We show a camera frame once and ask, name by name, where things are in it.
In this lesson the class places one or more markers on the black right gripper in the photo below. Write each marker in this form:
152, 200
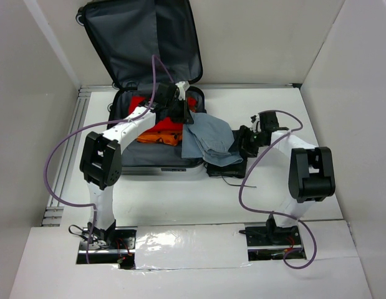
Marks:
244, 142

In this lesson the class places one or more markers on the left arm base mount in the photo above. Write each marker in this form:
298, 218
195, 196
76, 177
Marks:
119, 249

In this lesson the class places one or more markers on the white taped cover sheet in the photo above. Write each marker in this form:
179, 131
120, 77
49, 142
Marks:
179, 247

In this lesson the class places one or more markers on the red cloth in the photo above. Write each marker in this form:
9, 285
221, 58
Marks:
167, 124

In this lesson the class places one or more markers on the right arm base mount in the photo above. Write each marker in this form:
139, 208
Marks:
270, 242

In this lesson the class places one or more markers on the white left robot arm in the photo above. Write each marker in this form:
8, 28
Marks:
101, 162

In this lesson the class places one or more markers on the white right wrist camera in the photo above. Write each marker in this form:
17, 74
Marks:
255, 123

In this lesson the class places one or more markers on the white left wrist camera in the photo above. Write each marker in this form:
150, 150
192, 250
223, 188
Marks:
182, 87

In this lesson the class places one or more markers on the orange patterned towel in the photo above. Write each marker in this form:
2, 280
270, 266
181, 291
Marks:
165, 137

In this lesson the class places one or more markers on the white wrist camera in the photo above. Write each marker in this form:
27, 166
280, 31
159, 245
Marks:
255, 123
182, 87

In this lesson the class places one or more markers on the grey-lined suitcase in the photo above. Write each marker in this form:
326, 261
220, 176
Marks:
141, 43

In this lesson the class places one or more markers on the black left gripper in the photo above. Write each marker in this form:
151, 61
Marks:
185, 116

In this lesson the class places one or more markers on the aluminium frame rail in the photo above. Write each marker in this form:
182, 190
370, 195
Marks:
67, 153

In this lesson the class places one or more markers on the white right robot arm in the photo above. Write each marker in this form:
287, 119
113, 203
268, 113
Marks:
311, 172

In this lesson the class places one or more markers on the light blue denim jeans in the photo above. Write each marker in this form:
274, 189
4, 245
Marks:
210, 139

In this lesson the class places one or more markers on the black garment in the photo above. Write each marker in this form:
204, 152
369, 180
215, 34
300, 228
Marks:
235, 170

